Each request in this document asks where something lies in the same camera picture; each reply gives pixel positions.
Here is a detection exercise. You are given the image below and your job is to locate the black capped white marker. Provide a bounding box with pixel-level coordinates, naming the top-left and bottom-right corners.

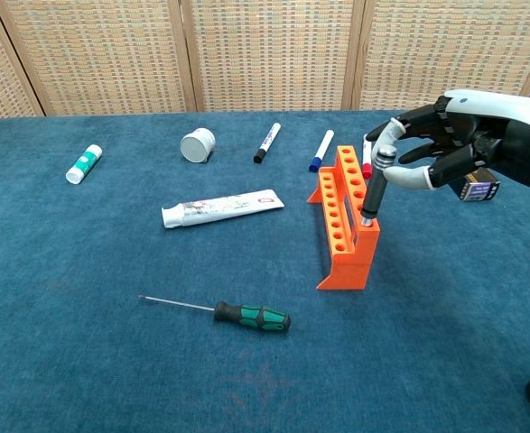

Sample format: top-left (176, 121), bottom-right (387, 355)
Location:
top-left (253, 122), bottom-right (283, 165)

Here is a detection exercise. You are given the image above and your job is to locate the blue felt table mat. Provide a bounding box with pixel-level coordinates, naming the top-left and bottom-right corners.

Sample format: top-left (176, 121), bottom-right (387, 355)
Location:
top-left (0, 105), bottom-right (530, 433)

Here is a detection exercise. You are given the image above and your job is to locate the black silver precision screwdriver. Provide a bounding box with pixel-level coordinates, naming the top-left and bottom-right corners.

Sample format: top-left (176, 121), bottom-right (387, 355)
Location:
top-left (359, 144), bottom-right (398, 227)

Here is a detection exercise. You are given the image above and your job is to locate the white round jar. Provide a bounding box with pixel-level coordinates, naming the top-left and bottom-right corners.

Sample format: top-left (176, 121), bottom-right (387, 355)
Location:
top-left (179, 127), bottom-right (217, 164)

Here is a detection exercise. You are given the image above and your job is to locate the woven wooden folding screen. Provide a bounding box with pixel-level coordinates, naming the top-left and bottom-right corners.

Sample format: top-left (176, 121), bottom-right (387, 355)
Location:
top-left (0, 0), bottom-right (530, 122)

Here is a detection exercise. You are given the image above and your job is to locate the small green black screwdriver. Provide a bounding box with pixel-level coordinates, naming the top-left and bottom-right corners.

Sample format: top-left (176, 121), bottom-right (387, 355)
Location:
top-left (137, 294), bottom-right (292, 334)

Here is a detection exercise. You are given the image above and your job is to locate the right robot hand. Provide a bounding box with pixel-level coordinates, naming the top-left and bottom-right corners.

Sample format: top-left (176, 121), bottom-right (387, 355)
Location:
top-left (365, 88), bottom-right (530, 190)

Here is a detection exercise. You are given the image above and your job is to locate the white toothpaste tube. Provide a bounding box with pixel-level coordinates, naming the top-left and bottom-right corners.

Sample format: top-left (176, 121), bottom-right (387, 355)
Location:
top-left (161, 189), bottom-right (286, 230)

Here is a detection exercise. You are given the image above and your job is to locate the black cardboard box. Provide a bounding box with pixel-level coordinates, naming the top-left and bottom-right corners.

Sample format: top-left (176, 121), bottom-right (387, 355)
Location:
top-left (453, 167), bottom-right (502, 203)

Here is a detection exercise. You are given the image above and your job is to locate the orange tool holder rack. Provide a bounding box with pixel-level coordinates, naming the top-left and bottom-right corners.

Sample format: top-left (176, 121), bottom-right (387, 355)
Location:
top-left (306, 144), bottom-right (381, 290)

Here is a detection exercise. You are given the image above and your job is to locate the white green glue stick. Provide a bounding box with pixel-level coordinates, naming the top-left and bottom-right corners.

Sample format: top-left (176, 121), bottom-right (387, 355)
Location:
top-left (65, 143), bottom-right (104, 185)

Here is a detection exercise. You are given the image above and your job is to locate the red capped white marker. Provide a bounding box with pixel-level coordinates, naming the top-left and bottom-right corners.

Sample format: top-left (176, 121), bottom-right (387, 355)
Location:
top-left (361, 134), bottom-right (375, 180)

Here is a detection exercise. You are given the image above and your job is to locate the blue capped white marker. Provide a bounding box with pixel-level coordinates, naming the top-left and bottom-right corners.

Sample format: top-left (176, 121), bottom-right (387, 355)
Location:
top-left (308, 129), bottom-right (336, 173)

